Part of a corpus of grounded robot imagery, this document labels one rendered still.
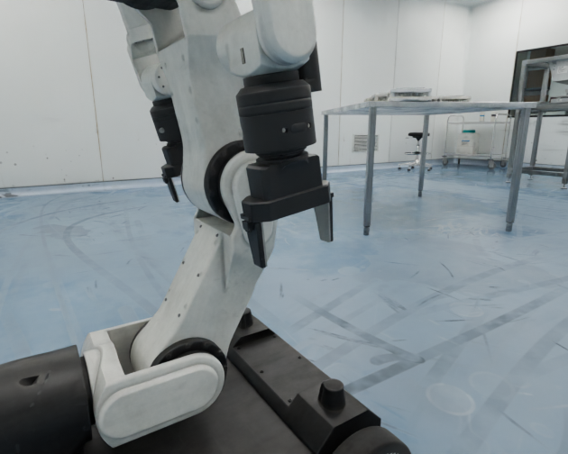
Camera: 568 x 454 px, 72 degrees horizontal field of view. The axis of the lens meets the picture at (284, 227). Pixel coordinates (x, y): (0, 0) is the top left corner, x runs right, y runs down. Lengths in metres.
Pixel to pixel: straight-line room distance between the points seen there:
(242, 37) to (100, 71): 4.58
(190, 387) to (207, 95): 0.47
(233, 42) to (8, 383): 0.55
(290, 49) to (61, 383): 0.55
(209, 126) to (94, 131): 4.35
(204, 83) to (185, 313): 0.37
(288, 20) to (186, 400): 0.57
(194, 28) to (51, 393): 0.56
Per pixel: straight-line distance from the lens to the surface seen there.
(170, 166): 0.91
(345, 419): 0.76
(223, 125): 0.65
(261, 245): 0.47
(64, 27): 5.05
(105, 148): 4.99
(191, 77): 0.64
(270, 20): 0.43
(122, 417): 0.69
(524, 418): 1.23
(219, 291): 0.70
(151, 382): 0.68
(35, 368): 0.71
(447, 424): 1.14
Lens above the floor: 0.70
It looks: 14 degrees down
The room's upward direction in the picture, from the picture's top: straight up
